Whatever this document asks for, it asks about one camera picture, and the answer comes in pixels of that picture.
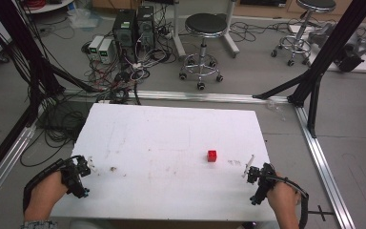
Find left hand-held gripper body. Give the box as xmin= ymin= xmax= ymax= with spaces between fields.
xmin=60 ymin=155 xmax=92 ymax=199

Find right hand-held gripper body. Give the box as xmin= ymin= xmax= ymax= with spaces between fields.
xmin=246 ymin=162 xmax=277 ymax=206

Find person's right hand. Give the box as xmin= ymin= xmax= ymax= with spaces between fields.
xmin=266 ymin=172 xmax=301 ymax=221

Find person's left hand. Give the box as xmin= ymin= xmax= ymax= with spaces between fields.
xmin=23 ymin=171 xmax=70 ymax=222

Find white power supply box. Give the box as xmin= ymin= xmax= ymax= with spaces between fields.
xmin=88 ymin=34 xmax=105 ymax=62
xmin=97 ymin=38 xmax=114 ymax=65

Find black computer tower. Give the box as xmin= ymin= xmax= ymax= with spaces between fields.
xmin=112 ymin=9 xmax=138 ymax=64
xmin=135 ymin=5 xmax=156 ymax=50

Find clear plastic bag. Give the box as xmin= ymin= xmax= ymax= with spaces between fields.
xmin=67 ymin=7 xmax=103 ymax=31

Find black round stool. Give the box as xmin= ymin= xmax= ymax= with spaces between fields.
xmin=178 ymin=12 xmax=234 ymax=91
xmin=270 ymin=0 xmax=337 ymax=68

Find grey machine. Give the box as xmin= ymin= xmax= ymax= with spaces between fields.
xmin=307 ymin=22 xmax=366 ymax=73

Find white round table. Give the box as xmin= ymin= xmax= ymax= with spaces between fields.
xmin=21 ymin=0 xmax=76 ymax=15

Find black cable bundle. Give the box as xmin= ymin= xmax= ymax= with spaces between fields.
xmin=19 ymin=94 xmax=94 ymax=168

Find aluminium floor rail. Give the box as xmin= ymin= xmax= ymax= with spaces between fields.
xmin=0 ymin=122 xmax=39 ymax=216
xmin=61 ymin=88 xmax=291 ymax=105
xmin=293 ymin=105 xmax=357 ymax=229

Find loose black floor cables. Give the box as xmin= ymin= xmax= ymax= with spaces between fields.
xmin=228 ymin=18 xmax=299 ymax=44

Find black frame post with cables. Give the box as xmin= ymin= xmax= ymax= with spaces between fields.
xmin=0 ymin=0 xmax=103 ymax=128

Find white table leg frame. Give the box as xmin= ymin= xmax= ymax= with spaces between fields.
xmin=171 ymin=0 xmax=240 ymax=60

